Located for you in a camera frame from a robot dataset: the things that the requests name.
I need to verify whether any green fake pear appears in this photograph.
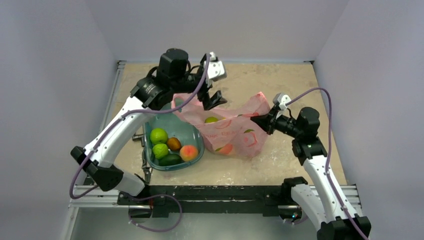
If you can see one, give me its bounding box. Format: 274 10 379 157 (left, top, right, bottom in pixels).
204 116 219 124

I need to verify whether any pink plastic bag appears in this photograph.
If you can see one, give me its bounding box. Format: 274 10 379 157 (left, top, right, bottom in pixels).
173 92 270 159

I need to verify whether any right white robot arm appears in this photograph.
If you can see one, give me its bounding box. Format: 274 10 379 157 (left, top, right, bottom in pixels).
250 105 372 240

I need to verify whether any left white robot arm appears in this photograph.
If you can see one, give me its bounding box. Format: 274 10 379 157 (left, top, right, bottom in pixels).
70 48 227 205

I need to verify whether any brown fake kiwi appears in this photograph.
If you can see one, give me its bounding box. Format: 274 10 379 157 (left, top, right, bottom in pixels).
166 137 182 152

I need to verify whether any pink fake peach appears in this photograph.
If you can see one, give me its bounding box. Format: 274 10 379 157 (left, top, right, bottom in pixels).
179 145 199 162

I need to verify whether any green fake apple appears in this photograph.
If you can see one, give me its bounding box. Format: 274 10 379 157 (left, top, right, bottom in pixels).
149 128 169 145

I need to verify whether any dark green fake avocado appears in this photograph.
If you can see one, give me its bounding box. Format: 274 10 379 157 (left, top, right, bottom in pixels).
158 153 183 167

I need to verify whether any black metal tool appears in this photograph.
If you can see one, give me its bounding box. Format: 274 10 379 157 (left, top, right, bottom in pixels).
131 133 146 148

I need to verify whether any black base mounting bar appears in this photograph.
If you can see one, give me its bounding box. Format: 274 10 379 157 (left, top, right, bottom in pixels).
117 185 303 221

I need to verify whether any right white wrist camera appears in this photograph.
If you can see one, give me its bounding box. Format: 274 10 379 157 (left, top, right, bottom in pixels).
272 92 292 119

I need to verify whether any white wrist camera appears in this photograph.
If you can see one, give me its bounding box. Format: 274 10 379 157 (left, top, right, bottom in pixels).
272 92 292 119
203 51 228 82

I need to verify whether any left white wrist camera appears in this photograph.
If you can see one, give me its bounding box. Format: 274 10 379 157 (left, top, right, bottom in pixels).
203 51 228 82

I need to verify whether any aluminium frame rail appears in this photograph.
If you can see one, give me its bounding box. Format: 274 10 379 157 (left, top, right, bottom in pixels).
59 60 153 240

